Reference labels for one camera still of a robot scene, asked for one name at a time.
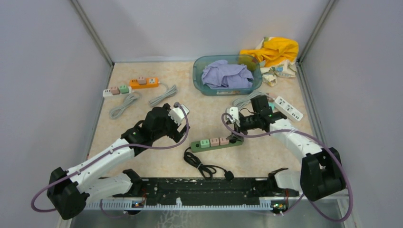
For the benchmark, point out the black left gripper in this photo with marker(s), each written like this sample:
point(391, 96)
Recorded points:
point(175, 134)

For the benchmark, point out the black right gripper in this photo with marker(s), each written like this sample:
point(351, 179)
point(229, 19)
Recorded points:
point(235, 137)

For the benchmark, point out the green power strip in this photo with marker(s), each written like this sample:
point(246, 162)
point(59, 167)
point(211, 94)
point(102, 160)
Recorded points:
point(195, 146)

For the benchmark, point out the teal usb charger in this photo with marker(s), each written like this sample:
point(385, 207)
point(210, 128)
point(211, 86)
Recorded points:
point(271, 105)

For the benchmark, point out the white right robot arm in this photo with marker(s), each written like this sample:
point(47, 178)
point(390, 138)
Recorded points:
point(319, 175)

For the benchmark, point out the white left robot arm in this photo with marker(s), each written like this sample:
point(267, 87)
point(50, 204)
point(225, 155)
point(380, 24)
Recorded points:
point(72, 189)

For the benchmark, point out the light green usb charger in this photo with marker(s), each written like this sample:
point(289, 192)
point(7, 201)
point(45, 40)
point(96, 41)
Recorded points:
point(205, 143)

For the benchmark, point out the orange power strip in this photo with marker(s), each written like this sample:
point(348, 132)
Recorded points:
point(152, 82)

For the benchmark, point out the green charger on white strip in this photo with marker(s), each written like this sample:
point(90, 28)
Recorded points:
point(123, 89)

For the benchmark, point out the pink charger on white strip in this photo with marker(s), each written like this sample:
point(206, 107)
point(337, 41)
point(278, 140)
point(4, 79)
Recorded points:
point(114, 90)

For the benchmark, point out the purple cloth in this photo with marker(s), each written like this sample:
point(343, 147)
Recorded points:
point(222, 75)

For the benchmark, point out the teal plastic basin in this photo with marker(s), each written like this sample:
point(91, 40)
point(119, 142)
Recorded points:
point(251, 63)

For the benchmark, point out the small white power strip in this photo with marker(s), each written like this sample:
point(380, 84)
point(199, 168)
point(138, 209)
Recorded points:
point(108, 95)

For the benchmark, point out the white patterned cloth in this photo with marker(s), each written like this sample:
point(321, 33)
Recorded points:
point(285, 69)

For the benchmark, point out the yellow cloth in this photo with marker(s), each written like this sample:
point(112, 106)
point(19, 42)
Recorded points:
point(274, 51)

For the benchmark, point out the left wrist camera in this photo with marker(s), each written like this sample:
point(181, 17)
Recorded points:
point(178, 113)

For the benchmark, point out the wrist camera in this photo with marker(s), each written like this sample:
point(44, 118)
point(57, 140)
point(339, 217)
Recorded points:
point(178, 113)
point(232, 115)

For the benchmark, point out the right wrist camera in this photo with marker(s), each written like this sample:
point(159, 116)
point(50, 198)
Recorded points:
point(232, 115)

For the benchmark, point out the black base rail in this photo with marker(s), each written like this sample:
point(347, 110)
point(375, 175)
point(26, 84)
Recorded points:
point(201, 192)

